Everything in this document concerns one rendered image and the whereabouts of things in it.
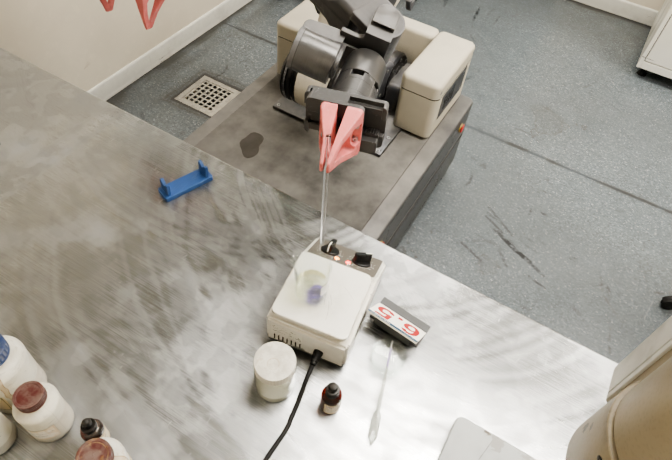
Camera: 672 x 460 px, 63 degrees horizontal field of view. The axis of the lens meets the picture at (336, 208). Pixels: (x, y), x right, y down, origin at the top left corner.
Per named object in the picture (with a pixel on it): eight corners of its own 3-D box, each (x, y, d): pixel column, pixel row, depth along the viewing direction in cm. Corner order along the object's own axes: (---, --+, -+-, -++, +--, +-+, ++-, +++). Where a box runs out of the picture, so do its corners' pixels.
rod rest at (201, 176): (204, 169, 108) (202, 156, 106) (213, 179, 107) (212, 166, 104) (158, 192, 104) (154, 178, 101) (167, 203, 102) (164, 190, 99)
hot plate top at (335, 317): (302, 252, 88) (302, 249, 87) (373, 279, 85) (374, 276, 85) (269, 313, 80) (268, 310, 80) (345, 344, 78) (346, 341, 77)
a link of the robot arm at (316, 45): (403, 9, 73) (384, 50, 81) (323, -26, 73) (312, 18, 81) (377, 76, 68) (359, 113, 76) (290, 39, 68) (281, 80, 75)
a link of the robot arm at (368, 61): (394, 54, 74) (379, 86, 78) (346, 33, 73) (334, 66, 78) (383, 84, 69) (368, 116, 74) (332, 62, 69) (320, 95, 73)
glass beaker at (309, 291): (332, 281, 84) (336, 251, 78) (324, 312, 80) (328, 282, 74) (294, 273, 84) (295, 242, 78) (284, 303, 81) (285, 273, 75)
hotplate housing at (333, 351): (315, 245, 99) (318, 217, 92) (384, 270, 96) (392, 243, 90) (259, 351, 85) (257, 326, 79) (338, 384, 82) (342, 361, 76)
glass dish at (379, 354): (398, 340, 88) (400, 334, 86) (409, 373, 84) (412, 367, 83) (365, 348, 86) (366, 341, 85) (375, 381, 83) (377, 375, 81)
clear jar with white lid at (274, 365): (302, 393, 81) (304, 370, 75) (264, 411, 79) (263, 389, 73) (285, 358, 84) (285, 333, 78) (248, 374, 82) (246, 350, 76)
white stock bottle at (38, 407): (53, 395, 78) (28, 365, 70) (83, 414, 77) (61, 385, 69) (22, 431, 75) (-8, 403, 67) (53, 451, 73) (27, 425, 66)
